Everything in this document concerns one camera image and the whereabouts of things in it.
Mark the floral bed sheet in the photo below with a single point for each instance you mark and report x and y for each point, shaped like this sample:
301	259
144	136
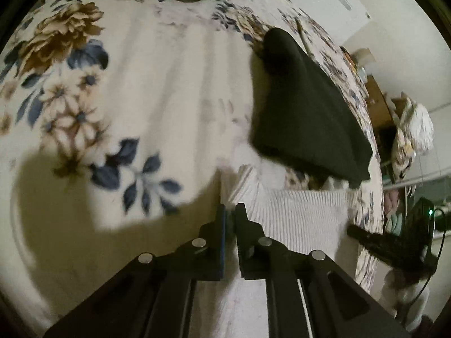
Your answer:
141	95

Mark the black folded cloth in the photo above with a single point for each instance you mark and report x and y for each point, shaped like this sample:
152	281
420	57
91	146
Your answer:
306	119

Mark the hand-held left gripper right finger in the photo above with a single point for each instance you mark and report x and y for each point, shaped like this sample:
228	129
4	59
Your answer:
242	243

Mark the person's right forearm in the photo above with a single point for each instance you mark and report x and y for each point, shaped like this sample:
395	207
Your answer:
403	292

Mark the white knit sweater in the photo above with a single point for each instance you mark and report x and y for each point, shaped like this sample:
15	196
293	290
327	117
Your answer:
299	225

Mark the beige table lamp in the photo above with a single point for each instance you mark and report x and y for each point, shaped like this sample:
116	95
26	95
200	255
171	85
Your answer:
363	56

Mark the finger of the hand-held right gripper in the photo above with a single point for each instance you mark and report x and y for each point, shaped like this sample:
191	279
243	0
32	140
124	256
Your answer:
377	244

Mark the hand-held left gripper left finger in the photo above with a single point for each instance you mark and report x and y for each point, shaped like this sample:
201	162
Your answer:
222	243

